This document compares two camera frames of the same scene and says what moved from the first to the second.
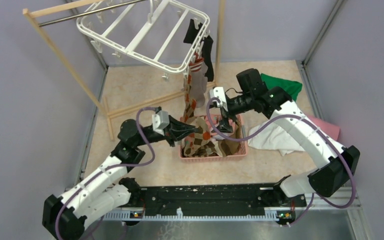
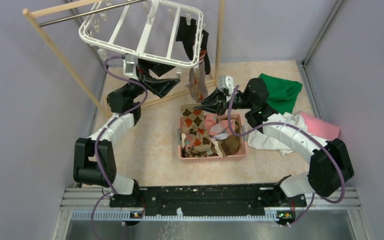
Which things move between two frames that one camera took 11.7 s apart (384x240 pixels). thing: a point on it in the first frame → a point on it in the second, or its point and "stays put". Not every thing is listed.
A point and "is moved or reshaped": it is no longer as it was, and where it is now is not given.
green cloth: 292,88 stays put
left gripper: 176,129 → 160,86
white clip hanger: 154,16 is moved or reshaped
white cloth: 273,137 stays put
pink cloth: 330,129 stays put
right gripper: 224,126 → 216,102
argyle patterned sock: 200,143 is moved or reshaped
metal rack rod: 90,12 stays put
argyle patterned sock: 190,106 → 198,83
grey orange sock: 198,74 is moved or reshaped
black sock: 207,55 is moved or reshaped
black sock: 192,32 is moved or reshaped
